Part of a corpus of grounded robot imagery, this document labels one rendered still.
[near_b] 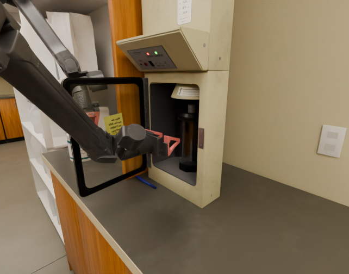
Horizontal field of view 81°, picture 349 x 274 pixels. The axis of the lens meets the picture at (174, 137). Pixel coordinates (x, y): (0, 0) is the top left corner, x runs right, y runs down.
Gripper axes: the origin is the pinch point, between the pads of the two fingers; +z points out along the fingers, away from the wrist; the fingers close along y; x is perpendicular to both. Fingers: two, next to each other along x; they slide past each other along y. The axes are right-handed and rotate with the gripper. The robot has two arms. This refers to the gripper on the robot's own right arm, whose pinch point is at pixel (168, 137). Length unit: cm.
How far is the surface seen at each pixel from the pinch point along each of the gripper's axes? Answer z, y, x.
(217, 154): 9.9, -14.4, 5.1
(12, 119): -19, 487, 65
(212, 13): 4.1, -14.9, -37.7
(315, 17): 47, -27, -41
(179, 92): 4.8, -0.9, -16.1
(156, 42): -7.0, -3.9, -31.0
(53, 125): -13, 124, 15
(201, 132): 2.7, -13.1, -4.2
